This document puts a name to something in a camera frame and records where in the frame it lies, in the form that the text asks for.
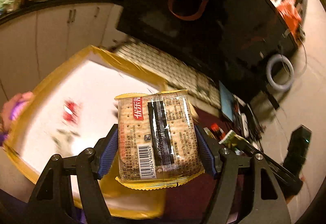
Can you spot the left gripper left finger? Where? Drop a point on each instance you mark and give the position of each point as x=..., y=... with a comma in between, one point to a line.
x=52, y=201

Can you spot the white mechanical keyboard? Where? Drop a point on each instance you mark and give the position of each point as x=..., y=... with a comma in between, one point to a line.
x=177, y=74

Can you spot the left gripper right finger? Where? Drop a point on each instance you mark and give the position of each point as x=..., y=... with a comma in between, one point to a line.
x=248, y=181

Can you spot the kitchen base cabinets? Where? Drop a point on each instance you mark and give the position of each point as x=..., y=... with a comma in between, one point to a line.
x=35, y=44

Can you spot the person's left hand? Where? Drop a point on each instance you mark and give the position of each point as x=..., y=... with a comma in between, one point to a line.
x=12, y=108

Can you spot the blue notebook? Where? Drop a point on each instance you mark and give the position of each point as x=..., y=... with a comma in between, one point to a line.
x=226, y=102

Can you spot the soda cracker packet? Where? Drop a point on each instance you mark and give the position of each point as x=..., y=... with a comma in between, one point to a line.
x=157, y=144

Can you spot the black monitor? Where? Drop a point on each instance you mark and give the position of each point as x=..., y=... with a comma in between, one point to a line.
x=228, y=40

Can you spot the gold rimmed white tray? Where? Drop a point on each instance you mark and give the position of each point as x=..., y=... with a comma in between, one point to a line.
x=73, y=107

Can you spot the black device green light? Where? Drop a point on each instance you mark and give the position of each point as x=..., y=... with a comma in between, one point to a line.
x=297, y=150

